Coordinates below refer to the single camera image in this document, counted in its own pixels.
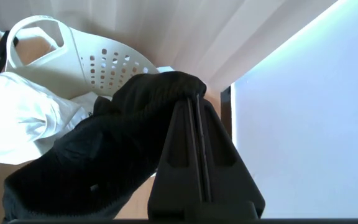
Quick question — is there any white laundry basket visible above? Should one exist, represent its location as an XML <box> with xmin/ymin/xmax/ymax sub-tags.
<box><xmin>5</xmin><ymin>14</ymin><xmax>175</xmax><ymax>100</ymax></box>

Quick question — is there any white garment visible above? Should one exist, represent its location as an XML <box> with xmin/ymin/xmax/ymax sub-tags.
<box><xmin>0</xmin><ymin>72</ymin><xmax>111</xmax><ymax>166</ymax></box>

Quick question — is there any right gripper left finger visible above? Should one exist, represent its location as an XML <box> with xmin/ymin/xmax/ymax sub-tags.
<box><xmin>147</xmin><ymin>98</ymin><xmax>204</xmax><ymax>218</ymax></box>

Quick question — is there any black garment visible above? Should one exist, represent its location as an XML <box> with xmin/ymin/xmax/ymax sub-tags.
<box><xmin>1</xmin><ymin>70</ymin><xmax>208</xmax><ymax>222</ymax></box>

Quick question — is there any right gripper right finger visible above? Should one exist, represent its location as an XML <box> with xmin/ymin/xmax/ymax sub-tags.
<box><xmin>197</xmin><ymin>95</ymin><xmax>266</xmax><ymax>218</ymax></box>

